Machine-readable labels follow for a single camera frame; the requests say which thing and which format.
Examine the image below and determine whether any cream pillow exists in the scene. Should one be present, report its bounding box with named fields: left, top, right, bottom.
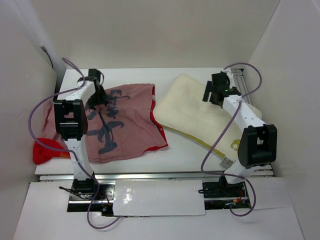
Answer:
left=152, top=72, right=263, bottom=171

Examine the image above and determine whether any red patterned pillowcase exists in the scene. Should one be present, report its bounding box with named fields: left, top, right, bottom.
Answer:
left=32, top=82, right=170, bottom=166

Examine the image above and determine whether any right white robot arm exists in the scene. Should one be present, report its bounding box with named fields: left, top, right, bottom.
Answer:
left=202, top=71, right=278, bottom=196

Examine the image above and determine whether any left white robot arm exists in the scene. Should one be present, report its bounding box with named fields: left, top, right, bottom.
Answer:
left=53, top=76, right=107, bottom=200

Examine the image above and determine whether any white cover plate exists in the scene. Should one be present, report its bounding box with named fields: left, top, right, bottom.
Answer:
left=112, top=180, right=206, bottom=217

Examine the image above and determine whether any right aluminium side rail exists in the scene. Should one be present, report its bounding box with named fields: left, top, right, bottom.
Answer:
left=230, top=66, right=249, bottom=95

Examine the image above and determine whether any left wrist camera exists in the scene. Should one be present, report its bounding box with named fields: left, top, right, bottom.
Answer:
left=88, top=68, right=105, bottom=85

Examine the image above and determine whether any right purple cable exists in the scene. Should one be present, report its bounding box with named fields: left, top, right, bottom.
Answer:
left=200, top=62, right=263, bottom=217

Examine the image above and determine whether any purple cable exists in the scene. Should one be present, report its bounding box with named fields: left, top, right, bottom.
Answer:
left=27, top=57, right=123, bottom=230
left=200, top=62, right=263, bottom=217

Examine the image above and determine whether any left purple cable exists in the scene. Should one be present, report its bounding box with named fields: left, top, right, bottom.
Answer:
left=27, top=57, right=123, bottom=230

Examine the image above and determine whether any black wall cable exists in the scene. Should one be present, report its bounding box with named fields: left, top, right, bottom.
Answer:
left=39, top=43, right=55, bottom=68

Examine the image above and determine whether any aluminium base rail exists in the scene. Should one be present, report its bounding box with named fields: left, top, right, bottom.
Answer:
left=39, top=172, right=251, bottom=217

